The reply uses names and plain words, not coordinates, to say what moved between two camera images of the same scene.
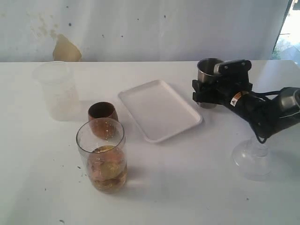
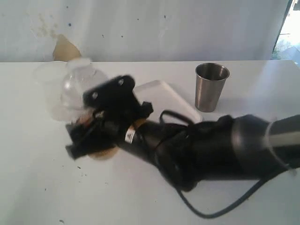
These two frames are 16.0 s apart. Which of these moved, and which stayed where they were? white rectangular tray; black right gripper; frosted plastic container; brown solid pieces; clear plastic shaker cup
Moved: black right gripper; clear plastic shaker cup; brown solid pieces
Stayed: white rectangular tray; frosted plastic container
